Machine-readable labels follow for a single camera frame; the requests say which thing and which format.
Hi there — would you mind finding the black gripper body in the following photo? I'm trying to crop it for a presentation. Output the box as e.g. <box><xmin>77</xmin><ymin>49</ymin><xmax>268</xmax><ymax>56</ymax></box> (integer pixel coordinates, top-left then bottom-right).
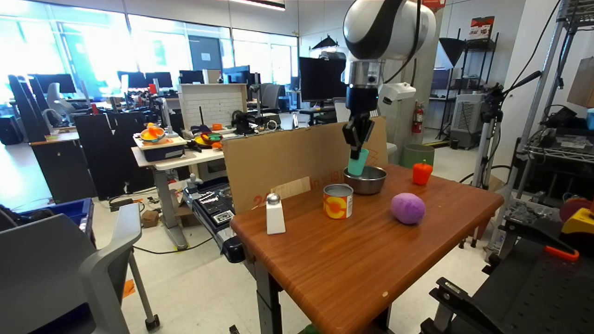
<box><xmin>342</xmin><ymin>86</ymin><xmax>377</xmax><ymax>149</ymax></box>

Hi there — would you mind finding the teal plastic cup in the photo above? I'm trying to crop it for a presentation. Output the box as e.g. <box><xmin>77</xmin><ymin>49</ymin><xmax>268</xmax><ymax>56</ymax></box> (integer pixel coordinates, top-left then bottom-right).
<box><xmin>348</xmin><ymin>149</ymin><xmax>370</xmax><ymax>177</ymax></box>

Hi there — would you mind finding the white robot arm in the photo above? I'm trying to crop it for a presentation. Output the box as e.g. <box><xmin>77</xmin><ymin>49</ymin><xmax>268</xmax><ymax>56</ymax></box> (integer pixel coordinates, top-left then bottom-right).
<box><xmin>344</xmin><ymin>0</ymin><xmax>437</xmax><ymax>151</ymax></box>

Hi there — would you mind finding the silver metal pot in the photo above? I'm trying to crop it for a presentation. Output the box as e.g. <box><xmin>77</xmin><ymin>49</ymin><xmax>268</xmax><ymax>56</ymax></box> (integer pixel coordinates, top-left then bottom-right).
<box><xmin>344</xmin><ymin>166</ymin><xmax>387</xmax><ymax>195</ymax></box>

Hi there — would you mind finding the red fire extinguisher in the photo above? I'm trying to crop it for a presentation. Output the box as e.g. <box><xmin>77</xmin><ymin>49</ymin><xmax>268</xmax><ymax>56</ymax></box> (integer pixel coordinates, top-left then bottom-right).
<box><xmin>413</xmin><ymin>104</ymin><xmax>426</xmax><ymax>134</ymax></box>

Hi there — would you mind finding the brown cardboard panel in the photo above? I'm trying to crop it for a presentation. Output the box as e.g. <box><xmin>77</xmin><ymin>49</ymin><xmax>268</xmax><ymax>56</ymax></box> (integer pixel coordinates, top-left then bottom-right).
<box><xmin>221</xmin><ymin>117</ymin><xmax>390</xmax><ymax>216</ymax></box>

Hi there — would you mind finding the orange toy pepper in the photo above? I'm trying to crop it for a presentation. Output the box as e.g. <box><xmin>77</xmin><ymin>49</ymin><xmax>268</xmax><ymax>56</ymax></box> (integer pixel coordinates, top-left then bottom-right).
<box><xmin>413</xmin><ymin>164</ymin><xmax>433</xmax><ymax>186</ymax></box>

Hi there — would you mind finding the open tin can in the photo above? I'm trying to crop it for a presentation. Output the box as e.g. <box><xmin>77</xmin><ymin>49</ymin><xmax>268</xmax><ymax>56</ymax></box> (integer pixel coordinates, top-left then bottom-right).
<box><xmin>323</xmin><ymin>184</ymin><xmax>353</xmax><ymax>220</ymax></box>

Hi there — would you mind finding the purple plush ball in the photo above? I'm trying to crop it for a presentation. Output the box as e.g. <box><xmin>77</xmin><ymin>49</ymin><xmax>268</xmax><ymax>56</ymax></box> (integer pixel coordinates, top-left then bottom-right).
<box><xmin>390</xmin><ymin>194</ymin><xmax>427</xmax><ymax>225</ymax></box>

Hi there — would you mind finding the black tripod stand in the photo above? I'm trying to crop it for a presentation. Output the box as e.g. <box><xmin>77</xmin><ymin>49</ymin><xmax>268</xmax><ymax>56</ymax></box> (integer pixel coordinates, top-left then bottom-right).
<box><xmin>472</xmin><ymin>71</ymin><xmax>543</xmax><ymax>190</ymax></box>

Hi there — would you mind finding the white board on table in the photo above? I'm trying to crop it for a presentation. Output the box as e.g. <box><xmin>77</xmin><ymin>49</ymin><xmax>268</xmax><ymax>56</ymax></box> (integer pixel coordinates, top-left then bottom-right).
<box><xmin>179</xmin><ymin>84</ymin><xmax>247</xmax><ymax>129</ymax></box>

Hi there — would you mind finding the white salt shaker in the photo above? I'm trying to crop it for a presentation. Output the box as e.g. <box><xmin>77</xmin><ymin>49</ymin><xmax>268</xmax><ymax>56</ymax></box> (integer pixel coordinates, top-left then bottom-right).
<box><xmin>266</xmin><ymin>194</ymin><xmax>286</xmax><ymax>234</ymax></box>

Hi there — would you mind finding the white side table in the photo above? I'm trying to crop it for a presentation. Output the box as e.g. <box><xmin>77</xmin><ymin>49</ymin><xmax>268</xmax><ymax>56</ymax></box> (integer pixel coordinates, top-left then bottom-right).
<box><xmin>132</xmin><ymin>147</ymin><xmax>225</xmax><ymax>251</ymax></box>

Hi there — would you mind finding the black cart with orange clamp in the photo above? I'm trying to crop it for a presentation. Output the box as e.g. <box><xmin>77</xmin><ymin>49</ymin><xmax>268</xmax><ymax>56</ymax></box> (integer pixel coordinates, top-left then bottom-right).
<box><xmin>422</xmin><ymin>208</ymin><xmax>594</xmax><ymax>334</ymax></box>

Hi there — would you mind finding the grey office chair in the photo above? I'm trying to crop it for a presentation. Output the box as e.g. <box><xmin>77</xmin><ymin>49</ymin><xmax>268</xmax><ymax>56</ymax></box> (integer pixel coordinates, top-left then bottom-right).
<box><xmin>0</xmin><ymin>205</ymin><xmax>160</xmax><ymax>334</ymax></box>

